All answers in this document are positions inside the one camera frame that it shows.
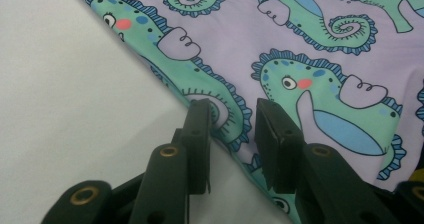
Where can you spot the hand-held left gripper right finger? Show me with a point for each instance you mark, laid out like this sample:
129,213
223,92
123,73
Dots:
280,154

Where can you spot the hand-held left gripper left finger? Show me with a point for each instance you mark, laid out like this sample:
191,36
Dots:
200,150

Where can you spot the lilac seahorse print garment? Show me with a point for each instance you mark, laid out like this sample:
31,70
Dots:
233,44

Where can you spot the yellow object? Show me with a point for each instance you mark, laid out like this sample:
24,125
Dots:
418,176

